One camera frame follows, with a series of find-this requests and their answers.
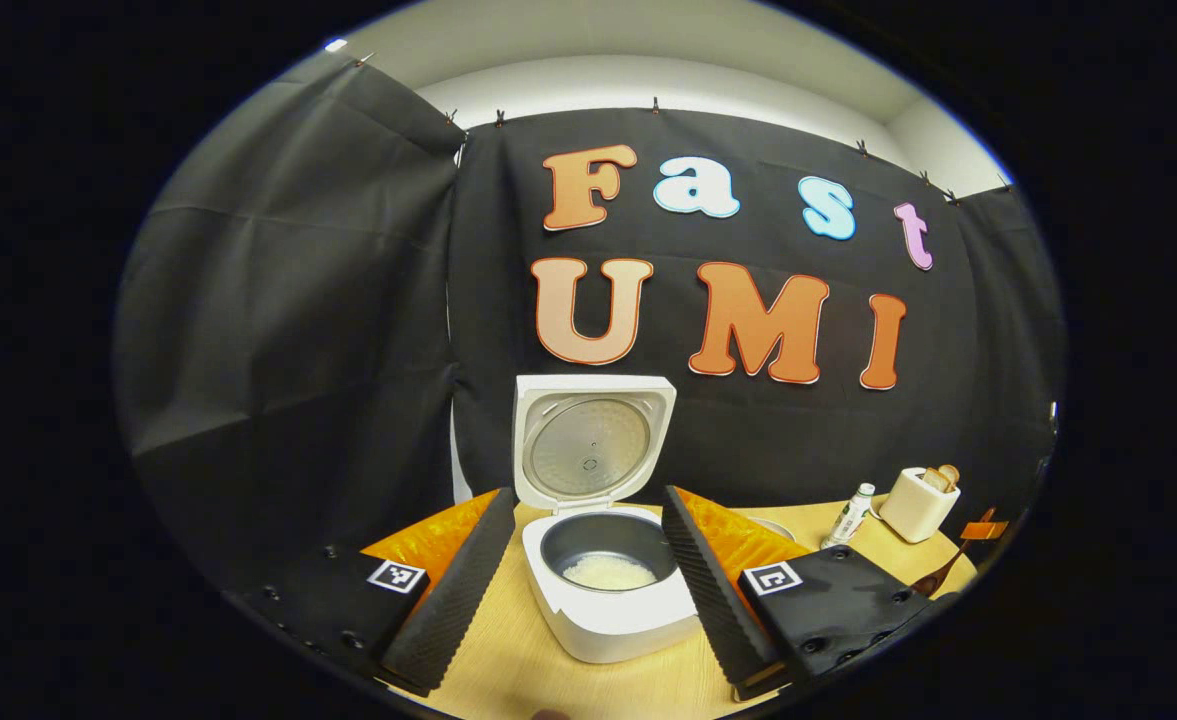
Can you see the dark wooden spoon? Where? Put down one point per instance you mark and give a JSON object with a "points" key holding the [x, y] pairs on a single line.
{"points": [[933, 580]]}

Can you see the white round plate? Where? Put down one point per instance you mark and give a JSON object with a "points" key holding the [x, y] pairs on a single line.
{"points": [[773, 525]]}

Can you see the toast bread slice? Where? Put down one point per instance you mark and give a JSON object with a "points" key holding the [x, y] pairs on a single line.
{"points": [[934, 481], [951, 475]]}

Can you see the white rice cooker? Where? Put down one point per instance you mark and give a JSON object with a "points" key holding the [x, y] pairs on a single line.
{"points": [[588, 445]]}

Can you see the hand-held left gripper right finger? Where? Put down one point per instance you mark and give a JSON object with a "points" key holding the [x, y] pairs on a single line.
{"points": [[708, 600]]}

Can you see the white rice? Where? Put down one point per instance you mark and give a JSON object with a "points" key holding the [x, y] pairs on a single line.
{"points": [[608, 573]]}

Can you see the cream toaster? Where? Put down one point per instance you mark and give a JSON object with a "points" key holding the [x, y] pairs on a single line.
{"points": [[913, 510]]}

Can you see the black backdrop cloth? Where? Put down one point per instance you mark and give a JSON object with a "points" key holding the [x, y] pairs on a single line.
{"points": [[298, 350]]}

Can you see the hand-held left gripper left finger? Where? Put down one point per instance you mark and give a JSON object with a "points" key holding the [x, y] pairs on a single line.
{"points": [[458, 600]]}

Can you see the white plastic bottle green label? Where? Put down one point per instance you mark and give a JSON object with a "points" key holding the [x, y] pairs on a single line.
{"points": [[850, 515]]}

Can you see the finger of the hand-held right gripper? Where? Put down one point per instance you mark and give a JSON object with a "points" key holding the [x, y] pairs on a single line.
{"points": [[983, 528]]}

